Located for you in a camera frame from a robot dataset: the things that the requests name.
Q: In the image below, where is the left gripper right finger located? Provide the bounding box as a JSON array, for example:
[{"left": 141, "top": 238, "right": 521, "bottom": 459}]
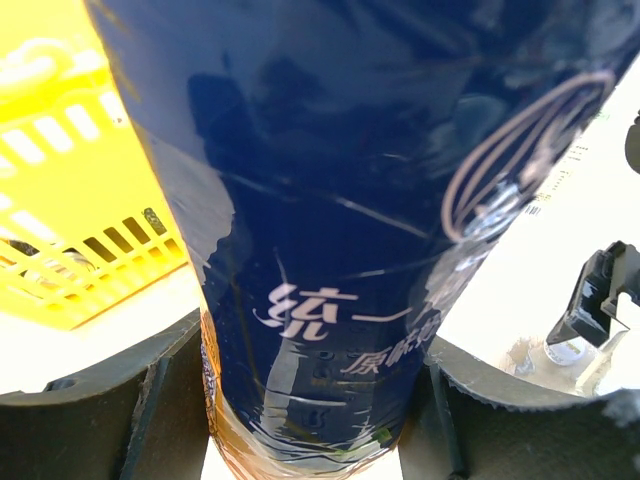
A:
[{"left": 399, "top": 338, "right": 639, "bottom": 479}]

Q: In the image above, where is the orange drink bottle blue label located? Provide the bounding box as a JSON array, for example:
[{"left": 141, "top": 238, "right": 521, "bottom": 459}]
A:
[{"left": 86, "top": 1, "right": 639, "bottom": 479}]

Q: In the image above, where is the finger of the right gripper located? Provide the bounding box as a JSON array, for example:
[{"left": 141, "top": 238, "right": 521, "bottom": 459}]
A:
[{"left": 546, "top": 241, "right": 639, "bottom": 348}]

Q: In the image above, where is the clear plastic bottle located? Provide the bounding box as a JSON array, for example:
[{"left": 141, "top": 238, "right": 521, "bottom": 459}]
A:
[{"left": 498, "top": 330, "right": 639, "bottom": 398}]

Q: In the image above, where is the yellow plastic shopping basket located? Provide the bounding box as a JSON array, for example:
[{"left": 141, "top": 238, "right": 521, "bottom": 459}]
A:
[{"left": 1, "top": 1, "right": 187, "bottom": 330}]

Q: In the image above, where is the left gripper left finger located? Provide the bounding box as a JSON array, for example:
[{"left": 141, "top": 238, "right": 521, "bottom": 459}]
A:
[{"left": 1, "top": 310, "right": 209, "bottom": 480}]

